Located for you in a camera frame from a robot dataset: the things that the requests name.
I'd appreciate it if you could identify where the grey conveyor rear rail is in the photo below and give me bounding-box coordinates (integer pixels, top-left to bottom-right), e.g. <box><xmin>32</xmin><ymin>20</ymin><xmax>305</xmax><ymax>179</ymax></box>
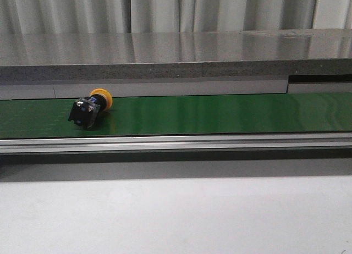
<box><xmin>1</xmin><ymin>74</ymin><xmax>351</xmax><ymax>100</ymax></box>

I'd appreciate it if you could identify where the green conveyor belt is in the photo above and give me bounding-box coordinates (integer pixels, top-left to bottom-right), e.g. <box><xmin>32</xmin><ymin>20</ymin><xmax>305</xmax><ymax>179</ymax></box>
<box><xmin>1</xmin><ymin>92</ymin><xmax>351</xmax><ymax>139</ymax></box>

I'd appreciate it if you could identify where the grey stone slab table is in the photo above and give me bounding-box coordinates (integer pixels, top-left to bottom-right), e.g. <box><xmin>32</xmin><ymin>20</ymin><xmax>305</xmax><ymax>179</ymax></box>
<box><xmin>1</xmin><ymin>29</ymin><xmax>351</xmax><ymax>85</ymax></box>

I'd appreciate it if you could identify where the yellow mushroom push button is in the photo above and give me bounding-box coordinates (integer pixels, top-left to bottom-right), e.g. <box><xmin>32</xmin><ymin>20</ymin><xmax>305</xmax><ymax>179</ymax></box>
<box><xmin>68</xmin><ymin>88</ymin><xmax>113</xmax><ymax>128</ymax></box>

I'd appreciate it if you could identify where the aluminium conveyor front rail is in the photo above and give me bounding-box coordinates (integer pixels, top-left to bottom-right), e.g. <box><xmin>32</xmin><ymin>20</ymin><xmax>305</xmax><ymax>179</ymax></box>
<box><xmin>1</xmin><ymin>132</ymin><xmax>351</xmax><ymax>155</ymax></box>

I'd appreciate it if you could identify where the white pleated curtain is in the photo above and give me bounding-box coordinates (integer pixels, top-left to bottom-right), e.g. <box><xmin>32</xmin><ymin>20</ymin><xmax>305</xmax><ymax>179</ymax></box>
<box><xmin>1</xmin><ymin>0</ymin><xmax>351</xmax><ymax>34</ymax></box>

